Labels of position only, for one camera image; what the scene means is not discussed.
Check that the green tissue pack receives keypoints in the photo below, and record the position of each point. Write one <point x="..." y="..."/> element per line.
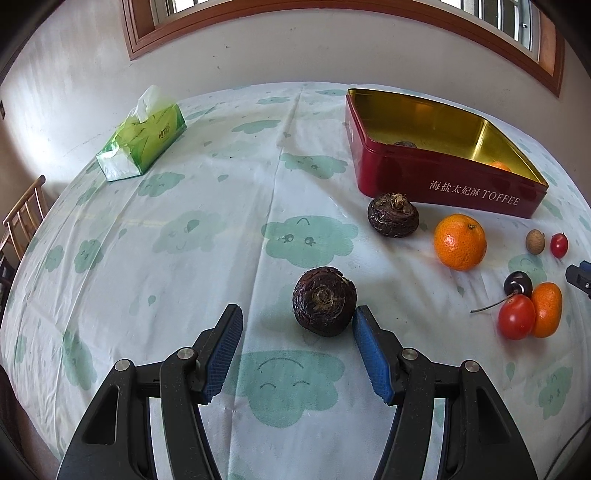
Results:
<point x="143" y="138"/>

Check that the red tin box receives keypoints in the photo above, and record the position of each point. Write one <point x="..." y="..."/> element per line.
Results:
<point x="415" y="184"/>

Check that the dark brown water chestnut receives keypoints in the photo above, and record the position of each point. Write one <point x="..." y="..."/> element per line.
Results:
<point x="393" y="215"/>
<point x="405" y="145"/>
<point x="324" y="302"/>

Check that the wooden chair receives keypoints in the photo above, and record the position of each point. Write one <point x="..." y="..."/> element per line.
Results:
<point x="27" y="207"/>

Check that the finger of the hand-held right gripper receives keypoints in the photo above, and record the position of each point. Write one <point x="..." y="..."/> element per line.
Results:
<point x="581" y="277"/>

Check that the dark cherry with stem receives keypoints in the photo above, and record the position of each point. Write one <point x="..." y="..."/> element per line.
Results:
<point x="517" y="281"/>

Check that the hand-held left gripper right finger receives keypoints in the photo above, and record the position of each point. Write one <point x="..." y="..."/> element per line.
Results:
<point x="371" y="355"/>

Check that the wooden framed window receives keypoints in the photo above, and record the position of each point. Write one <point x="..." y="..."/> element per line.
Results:
<point x="277" y="32"/>

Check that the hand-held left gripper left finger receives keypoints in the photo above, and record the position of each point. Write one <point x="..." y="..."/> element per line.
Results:
<point x="221" y="355"/>

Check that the small orange mandarin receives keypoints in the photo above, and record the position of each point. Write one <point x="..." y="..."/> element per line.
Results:
<point x="548" y="309"/>
<point x="501" y="166"/>

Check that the white cloud print tablecloth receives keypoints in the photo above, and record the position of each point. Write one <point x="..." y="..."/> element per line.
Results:
<point x="184" y="277"/>

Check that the brown longan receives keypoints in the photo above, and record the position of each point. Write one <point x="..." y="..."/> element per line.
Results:
<point x="535" y="241"/>

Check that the large orange mandarin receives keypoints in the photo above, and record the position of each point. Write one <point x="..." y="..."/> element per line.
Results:
<point x="460" y="241"/>

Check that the small red cherry tomato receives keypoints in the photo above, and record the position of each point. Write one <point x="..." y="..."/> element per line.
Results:
<point x="558" y="245"/>

